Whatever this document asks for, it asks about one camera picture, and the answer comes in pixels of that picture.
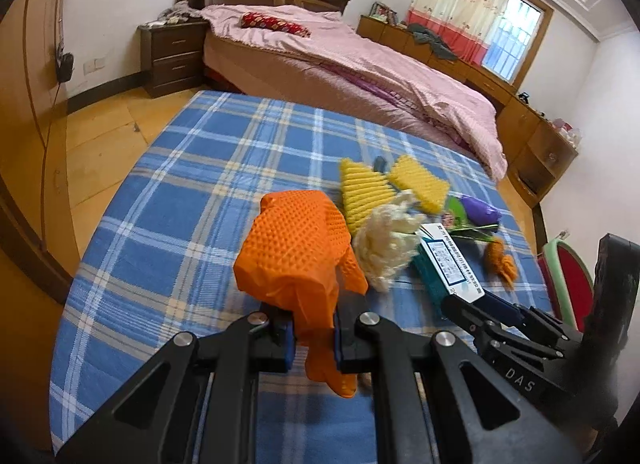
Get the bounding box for orange rubber glove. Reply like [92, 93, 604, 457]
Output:
[233, 190, 368, 399]

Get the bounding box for pink bed quilt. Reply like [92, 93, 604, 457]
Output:
[201, 4, 508, 180]

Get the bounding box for items on corner shelf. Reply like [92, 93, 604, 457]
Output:
[552, 118, 582, 149]

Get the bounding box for floral curtain with red hem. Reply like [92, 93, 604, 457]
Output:
[407, 0, 509, 65]

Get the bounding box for wall power socket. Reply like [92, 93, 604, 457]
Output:
[82, 57, 106, 76]

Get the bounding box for teal medicine box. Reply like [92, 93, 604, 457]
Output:
[411, 222, 485, 318]

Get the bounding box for blue plaid tablecloth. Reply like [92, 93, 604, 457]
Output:
[49, 91, 551, 463]

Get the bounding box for yellow foam net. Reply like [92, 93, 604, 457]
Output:
[340, 158, 396, 236]
[387, 155, 450, 215]

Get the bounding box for clutter on nightstand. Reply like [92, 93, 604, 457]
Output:
[144, 0, 202, 28]

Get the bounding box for window with bars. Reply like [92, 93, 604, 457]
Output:
[482, 0, 544, 83]

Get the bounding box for wooden bed with headboard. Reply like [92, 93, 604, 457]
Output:
[186, 0, 478, 161]

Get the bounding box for red floral pillow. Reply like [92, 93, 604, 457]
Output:
[240, 12, 311, 37]

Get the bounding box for black adapter with cable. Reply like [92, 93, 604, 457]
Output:
[54, 16, 75, 84]

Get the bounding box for dark clothes pile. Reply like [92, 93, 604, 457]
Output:
[407, 23, 458, 61]

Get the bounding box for purple bag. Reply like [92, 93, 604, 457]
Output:
[459, 195, 502, 226]

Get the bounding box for dark wooden nightstand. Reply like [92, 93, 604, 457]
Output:
[138, 20, 209, 98]

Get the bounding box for green snack wrapper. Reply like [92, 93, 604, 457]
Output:
[440, 196, 500, 242]

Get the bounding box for framed pictures on cabinet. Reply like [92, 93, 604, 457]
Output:
[369, 2, 398, 25]

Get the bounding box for red green trash bin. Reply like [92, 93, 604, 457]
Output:
[537, 238, 593, 332]

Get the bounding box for white tissue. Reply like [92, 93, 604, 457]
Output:
[352, 190, 426, 293]

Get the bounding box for long wooden cabinet desk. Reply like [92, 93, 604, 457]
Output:
[356, 13, 580, 210]

